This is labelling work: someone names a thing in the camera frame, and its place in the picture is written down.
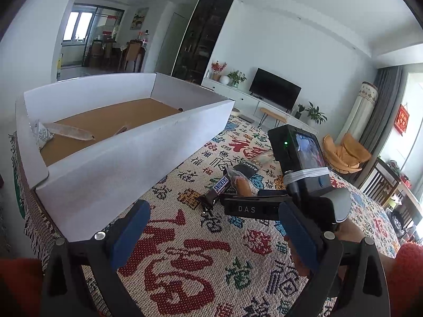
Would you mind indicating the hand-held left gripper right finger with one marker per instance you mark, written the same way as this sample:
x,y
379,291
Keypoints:
x,y
297,237

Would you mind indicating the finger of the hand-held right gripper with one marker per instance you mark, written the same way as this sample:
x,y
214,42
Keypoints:
x,y
248,208

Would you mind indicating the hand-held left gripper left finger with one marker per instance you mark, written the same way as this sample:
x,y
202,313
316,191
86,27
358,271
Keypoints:
x,y
127,234

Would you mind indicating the orange sausage bun packet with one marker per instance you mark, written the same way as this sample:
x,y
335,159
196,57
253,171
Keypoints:
x,y
244,186

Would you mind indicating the brown chocolate bar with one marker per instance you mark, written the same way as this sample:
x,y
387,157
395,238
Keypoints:
x,y
218,188

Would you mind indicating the black snack packet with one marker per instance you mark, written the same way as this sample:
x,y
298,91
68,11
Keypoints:
x,y
249,169

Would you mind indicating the white cardboard box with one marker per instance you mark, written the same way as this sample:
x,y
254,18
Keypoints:
x,y
115,171

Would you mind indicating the long clear cracker packet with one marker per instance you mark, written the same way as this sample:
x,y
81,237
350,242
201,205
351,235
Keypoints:
x,y
69,131

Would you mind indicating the white triangular packet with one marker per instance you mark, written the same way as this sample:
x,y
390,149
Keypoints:
x,y
42,135

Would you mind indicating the person's right forearm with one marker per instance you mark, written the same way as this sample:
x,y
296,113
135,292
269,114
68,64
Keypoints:
x,y
406,277

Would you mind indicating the person's left forearm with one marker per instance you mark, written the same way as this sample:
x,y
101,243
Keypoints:
x,y
19,287

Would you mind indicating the person's right hand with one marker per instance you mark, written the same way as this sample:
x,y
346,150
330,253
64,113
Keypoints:
x,y
350,232

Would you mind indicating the orange lounge chair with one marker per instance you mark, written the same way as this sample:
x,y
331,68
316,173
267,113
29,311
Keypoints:
x,y
347,153

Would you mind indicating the small potted plant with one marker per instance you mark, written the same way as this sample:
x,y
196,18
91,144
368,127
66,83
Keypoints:
x,y
299,111

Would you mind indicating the large leafy potted plant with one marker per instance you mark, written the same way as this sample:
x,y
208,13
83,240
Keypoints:
x,y
315,114

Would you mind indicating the small wooden bench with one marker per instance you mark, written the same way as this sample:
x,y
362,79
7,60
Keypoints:
x,y
272,114

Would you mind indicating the dark floor scale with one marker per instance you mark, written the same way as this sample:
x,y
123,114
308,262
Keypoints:
x,y
247,118

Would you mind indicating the printed woven blanket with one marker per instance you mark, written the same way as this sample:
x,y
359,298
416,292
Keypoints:
x,y
198,257

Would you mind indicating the black television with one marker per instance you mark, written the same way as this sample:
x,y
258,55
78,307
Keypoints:
x,y
274,89

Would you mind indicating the covered standing air conditioner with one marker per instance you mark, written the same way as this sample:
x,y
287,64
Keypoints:
x,y
360,112

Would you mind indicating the white television cabinet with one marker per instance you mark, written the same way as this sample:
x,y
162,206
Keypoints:
x,y
244,100

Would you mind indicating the dark wooden chair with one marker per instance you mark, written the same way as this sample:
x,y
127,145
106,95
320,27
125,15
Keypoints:
x,y
380,181

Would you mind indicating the grey curtain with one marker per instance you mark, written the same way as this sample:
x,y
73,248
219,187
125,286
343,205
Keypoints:
x,y
383,105

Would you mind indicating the bushy green potted plant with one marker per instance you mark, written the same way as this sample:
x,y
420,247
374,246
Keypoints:
x,y
236,77

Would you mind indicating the round white vase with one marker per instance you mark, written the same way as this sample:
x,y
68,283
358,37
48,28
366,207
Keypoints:
x,y
224,80

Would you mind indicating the cluttered wooden side table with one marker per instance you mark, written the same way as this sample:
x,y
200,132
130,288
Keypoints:
x,y
408,204

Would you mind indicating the red flower vase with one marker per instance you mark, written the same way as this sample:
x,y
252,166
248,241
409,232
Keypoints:
x,y
218,70

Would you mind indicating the black glass cabinet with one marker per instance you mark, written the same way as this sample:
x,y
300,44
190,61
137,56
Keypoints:
x,y
201,39

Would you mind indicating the wooden dining chair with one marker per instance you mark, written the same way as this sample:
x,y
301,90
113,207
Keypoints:
x,y
134,54

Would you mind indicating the dining table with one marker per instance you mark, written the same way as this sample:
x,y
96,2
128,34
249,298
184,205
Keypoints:
x,y
109,51

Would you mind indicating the red wall hanging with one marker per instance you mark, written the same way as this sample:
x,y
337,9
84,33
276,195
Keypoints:
x,y
402,119

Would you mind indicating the wall painting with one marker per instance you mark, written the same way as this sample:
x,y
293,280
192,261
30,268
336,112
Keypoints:
x,y
138,18

